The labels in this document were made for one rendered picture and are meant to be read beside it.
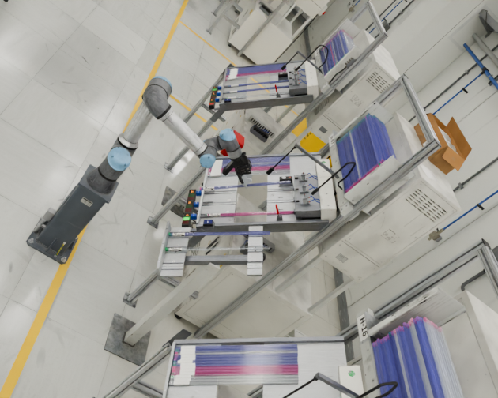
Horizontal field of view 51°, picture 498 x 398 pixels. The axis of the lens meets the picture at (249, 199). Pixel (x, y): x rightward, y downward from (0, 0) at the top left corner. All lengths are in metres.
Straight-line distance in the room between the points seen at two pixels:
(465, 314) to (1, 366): 2.03
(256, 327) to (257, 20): 4.72
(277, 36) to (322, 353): 5.57
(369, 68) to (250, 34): 3.51
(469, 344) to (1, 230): 2.39
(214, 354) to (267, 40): 5.58
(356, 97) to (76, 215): 2.21
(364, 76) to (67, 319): 2.57
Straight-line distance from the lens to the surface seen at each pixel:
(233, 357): 2.23
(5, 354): 2.82
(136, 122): 2.78
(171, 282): 3.12
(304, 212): 2.82
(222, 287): 3.16
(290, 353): 2.23
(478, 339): 2.04
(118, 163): 2.75
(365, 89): 4.05
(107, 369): 3.02
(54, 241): 3.15
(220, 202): 3.01
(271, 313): 3.31
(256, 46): 7.34
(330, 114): 4.11
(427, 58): 5.96
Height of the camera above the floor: 2.36
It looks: 29 degrees down
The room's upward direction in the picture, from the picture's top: 47 degrees clockwise
